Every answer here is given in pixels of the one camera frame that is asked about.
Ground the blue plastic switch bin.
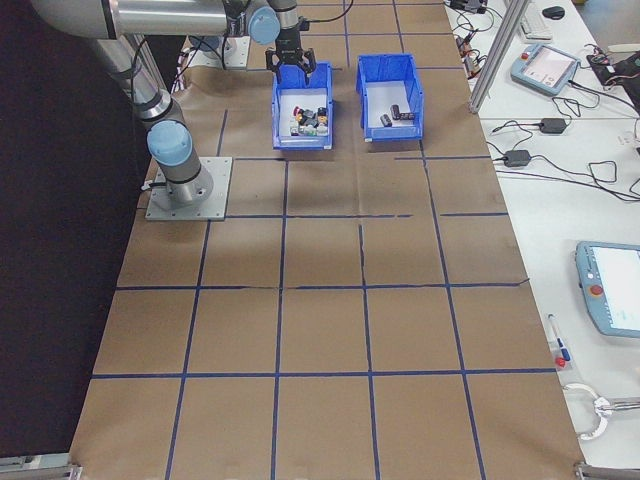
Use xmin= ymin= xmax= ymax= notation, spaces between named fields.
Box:
xmin=271 ymin=60 xmax=335 ymax=152

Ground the blue plastic battery bin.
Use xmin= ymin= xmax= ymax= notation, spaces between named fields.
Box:
xmin=355 ymin=53 xmax=427 ymax=144

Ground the white foam liner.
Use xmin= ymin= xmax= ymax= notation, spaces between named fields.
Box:
xmin=278 ymin=87 xmax=329 ymax=137
xmin=367 ymin=82 xmax=416 ymax=129

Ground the black electronic device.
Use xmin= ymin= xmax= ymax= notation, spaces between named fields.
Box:
xmin=448 ymin=0 xmax=489 ymax=15

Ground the white computer keyboard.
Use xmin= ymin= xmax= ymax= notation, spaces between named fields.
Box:
xmin=519 ymin=3 xmax=554 ymax=41

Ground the light blue teach pendant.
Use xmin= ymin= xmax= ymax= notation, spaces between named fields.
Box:
xmin=573 ymin=240 xmax=640 ymax=337
xmin=509 ymin=43 xmax=584 ymax=99

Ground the black electronics board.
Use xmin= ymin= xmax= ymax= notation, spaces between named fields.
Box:
xmin=585 ymin=44 xmax=640 ymax=89

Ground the white marker blue cap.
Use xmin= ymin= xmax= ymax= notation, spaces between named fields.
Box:
xmin=546 ymin=313 xmax=568 ymax=351

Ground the white square base plate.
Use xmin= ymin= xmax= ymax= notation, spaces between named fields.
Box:
xmin=222 ymin=35 xmax=251 ymax=69
xmin=144 ymin=156 xmax=234 ymax=222

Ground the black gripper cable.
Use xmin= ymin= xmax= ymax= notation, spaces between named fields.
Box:
xmin=298 ymin=0 xmax=354 ymax=24

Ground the aluminium frame post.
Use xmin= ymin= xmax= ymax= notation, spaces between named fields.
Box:
xmin=130 ymin=35 xmax=165 ymax=94

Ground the red black connector cable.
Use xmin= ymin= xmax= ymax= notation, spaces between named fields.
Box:
xmin=453 ymin=12 xmax=489 ymax=79

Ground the black arm base cable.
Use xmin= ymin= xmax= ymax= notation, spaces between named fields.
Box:
xmin=133 ymin=142 xmax=174 ymax=194

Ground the aluminium profile post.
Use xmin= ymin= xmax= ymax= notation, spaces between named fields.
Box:
xmin=468 ymin=0 xmax=532 ymax=115

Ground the black adapter power cable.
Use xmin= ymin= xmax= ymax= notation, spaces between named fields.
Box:
xmin=528 ymin=152 xmax=640 ymax=202
xmin=490 ymin=118 xmax=544 ymax=135

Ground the black frame cover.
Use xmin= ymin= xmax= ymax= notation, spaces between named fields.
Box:
xmin=0 ymin=0 xmax=169 ymax=464

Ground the black pendant cable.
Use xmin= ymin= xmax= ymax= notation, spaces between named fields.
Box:
xmin=551 ymin=79 xmax=640 ymax=121

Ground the white ring shaped tool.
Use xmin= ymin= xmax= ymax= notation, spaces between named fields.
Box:
xmin=562 ymin=382 xmax=614 ymax=442

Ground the aluminium frame corner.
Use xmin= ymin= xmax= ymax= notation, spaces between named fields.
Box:
xmin=0 ymin=452 xmax=82 ymax=480
xmin=573 ymin=460 xmax=640 ymax=480

